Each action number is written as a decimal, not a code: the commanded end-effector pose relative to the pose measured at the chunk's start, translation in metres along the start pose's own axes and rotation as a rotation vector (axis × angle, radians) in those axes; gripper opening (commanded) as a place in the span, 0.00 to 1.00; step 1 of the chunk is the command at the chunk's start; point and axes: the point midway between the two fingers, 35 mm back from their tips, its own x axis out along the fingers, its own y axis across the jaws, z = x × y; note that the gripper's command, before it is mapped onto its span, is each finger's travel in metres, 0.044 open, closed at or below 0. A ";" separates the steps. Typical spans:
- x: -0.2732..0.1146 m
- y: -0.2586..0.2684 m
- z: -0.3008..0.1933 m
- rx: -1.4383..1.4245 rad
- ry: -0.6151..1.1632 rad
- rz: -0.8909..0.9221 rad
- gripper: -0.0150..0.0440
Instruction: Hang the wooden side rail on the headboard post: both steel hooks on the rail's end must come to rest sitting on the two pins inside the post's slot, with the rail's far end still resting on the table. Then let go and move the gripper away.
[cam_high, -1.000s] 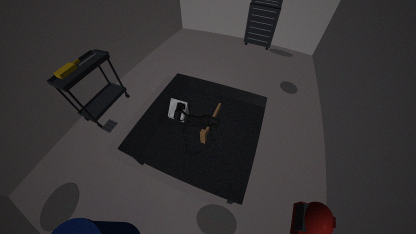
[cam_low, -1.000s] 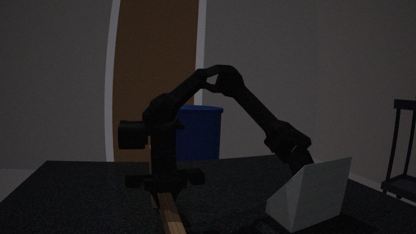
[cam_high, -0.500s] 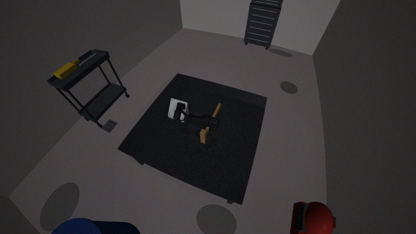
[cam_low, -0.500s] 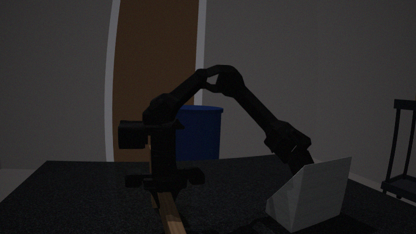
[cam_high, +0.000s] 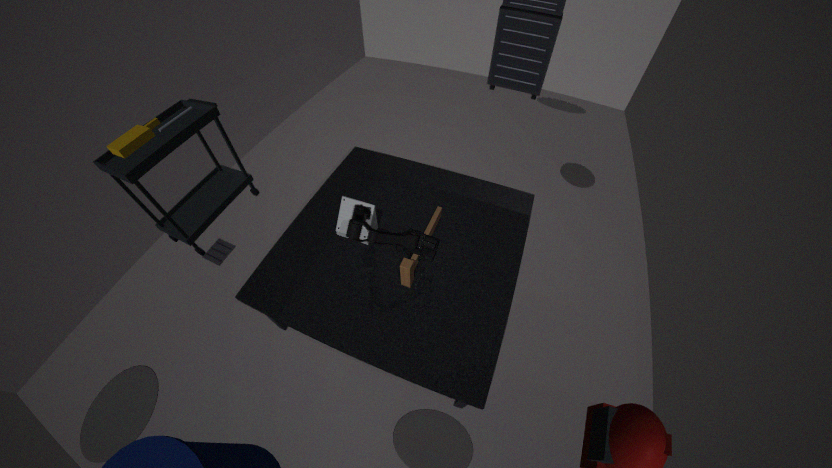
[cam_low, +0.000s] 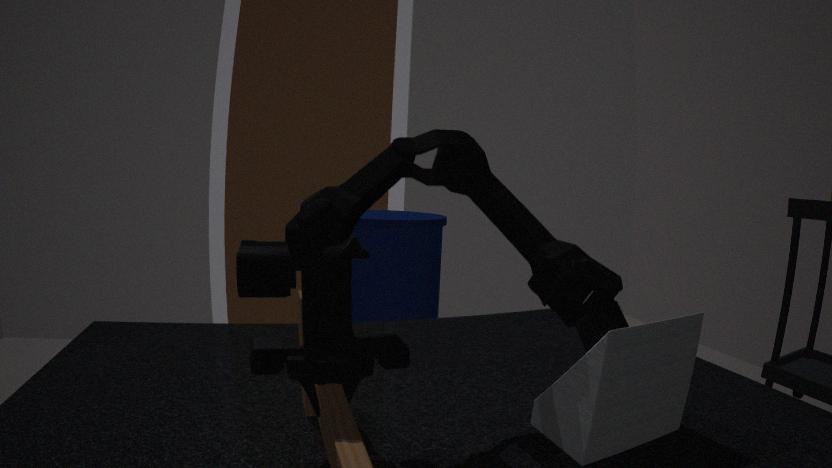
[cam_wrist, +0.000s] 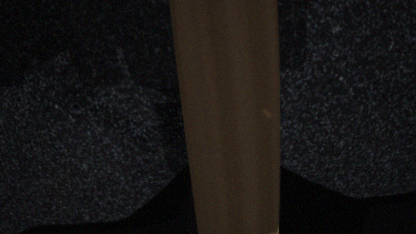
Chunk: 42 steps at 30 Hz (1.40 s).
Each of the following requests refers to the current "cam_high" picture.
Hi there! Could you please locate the brown wooden post with slot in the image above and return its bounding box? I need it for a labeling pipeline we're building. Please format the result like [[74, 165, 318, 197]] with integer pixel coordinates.
[[400, 258, 414, 288]]

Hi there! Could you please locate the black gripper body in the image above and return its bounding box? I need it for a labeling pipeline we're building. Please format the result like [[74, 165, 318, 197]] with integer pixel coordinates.
[[396, 244, 436, 262]]

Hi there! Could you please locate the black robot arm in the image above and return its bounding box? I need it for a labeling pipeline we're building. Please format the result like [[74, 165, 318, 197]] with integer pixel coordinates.
[[346, 204, 440, 251]]

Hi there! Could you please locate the wooden side rail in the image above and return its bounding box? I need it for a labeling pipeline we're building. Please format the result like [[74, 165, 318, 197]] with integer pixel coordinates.
[[410, 206, 442, 270]]

